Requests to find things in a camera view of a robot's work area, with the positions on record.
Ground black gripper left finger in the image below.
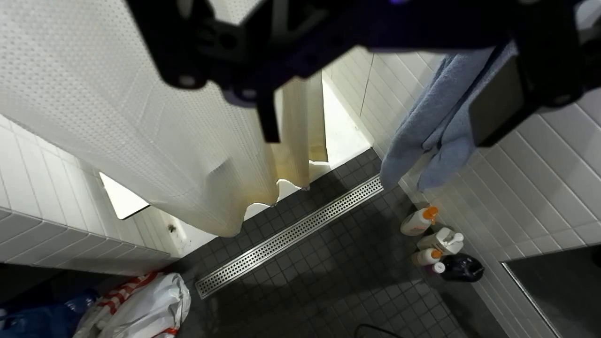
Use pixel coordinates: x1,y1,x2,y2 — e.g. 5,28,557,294
126,0,280,142

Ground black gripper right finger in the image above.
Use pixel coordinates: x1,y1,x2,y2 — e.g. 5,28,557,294
469,0,601,146

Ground white dotted shower curtain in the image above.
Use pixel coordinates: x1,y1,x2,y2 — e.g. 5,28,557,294
0,0,326,236

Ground blue hanging towel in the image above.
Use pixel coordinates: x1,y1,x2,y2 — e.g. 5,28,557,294
379,43,516,191

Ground white pump bottle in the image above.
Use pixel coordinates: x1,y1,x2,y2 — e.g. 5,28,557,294
417,227,464,255

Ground white bottle orange cap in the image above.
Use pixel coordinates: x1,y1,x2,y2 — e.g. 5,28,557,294
400,204,439,236

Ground metal linear floor drain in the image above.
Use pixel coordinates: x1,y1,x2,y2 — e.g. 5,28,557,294
195,176,383,298

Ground black round container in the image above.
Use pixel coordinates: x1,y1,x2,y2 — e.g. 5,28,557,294
443,253,484,281

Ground small white orange bottle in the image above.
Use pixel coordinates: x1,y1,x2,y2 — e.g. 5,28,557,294
411,247,445,274

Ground white red plastic bag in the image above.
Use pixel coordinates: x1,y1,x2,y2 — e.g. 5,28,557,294
73,272,191,338

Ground blue bag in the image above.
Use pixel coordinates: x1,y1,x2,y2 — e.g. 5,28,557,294
0,293,97,338

